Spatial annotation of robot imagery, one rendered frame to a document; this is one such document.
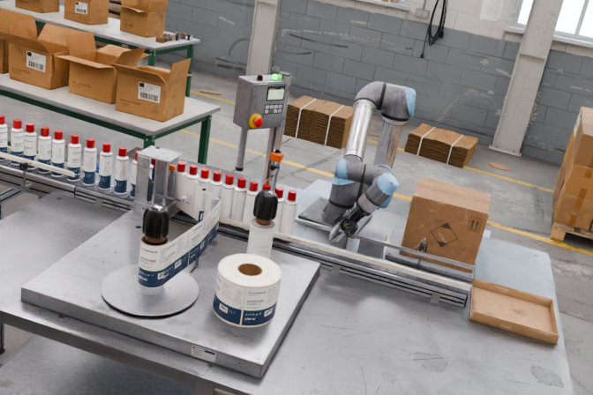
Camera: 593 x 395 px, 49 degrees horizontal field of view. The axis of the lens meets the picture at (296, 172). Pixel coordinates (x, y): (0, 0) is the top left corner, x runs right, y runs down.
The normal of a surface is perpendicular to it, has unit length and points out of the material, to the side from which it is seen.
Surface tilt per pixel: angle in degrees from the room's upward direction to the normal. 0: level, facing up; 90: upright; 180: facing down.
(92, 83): 90
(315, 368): 0
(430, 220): 90
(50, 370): 4
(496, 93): 90
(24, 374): 2
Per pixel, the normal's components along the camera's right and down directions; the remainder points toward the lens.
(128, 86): -0.29, 0.32
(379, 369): 0.15, -0.92
